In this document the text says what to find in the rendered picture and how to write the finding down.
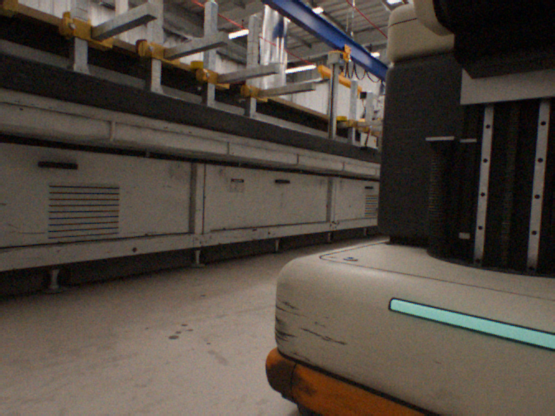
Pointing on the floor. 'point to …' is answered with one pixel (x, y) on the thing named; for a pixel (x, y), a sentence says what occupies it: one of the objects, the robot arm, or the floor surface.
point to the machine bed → (154, 191)
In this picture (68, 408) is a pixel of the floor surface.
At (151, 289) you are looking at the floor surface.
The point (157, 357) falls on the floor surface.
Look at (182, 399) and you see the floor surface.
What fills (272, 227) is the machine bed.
